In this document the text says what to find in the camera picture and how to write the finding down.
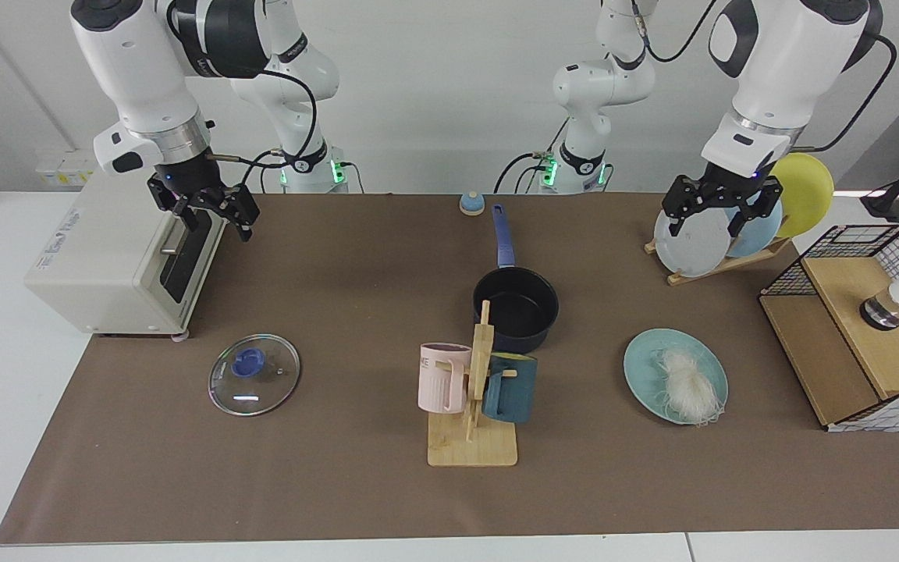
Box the white vermicelli bundle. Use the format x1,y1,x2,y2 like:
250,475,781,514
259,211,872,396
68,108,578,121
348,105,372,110
650,347,727,428

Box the glass lid blue knob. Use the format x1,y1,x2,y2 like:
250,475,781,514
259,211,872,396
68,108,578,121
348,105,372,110
208,333,301,417

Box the light blue plate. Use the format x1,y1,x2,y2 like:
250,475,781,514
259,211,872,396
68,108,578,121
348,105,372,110
725,195,784,259

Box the pale grey plate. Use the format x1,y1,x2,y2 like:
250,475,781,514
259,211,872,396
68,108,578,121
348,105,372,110
653,205,734,278

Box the wooden plate rack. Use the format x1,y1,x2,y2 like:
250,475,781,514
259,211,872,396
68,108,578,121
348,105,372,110
645,234,794,286

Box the yellow plate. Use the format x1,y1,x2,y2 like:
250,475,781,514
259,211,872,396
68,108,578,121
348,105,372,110
766,152,836,240

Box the teal plate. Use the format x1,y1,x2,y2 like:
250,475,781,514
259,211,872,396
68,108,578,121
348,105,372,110
624,328,730,426

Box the pale toaster oven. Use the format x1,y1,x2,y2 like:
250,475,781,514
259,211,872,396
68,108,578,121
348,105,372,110
24,148,228,343

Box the dark blue cup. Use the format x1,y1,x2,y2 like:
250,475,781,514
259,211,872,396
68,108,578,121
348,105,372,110
481,353,538,425

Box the pink ribbed cup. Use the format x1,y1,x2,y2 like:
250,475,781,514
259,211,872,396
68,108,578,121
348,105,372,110
418,342,472,414

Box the brown table cloth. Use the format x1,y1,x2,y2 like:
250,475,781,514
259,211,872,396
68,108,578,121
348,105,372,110
0,193,899,545

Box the wooden cup stand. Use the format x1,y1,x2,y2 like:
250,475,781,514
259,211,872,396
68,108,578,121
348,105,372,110
427,300,519,468

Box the white wall socket strip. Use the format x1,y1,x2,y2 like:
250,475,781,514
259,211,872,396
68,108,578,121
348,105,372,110
34,152,99,188

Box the wire basket wooden floor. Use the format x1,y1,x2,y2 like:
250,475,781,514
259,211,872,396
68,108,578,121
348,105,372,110
759,224,899,432

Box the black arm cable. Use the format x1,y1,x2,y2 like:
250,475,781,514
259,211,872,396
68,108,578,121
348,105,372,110
211,69,319,194

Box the black shoulder cable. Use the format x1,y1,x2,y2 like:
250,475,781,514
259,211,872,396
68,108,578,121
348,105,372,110
633,0,720,63

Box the black base cables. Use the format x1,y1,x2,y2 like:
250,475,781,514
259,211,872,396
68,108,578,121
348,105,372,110
494,117,575,194

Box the black pot blue handle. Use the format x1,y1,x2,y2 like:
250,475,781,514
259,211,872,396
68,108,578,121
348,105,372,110
472,205,560,354

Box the black forearm cable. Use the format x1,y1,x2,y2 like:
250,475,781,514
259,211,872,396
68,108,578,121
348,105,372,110
793,35,899,153

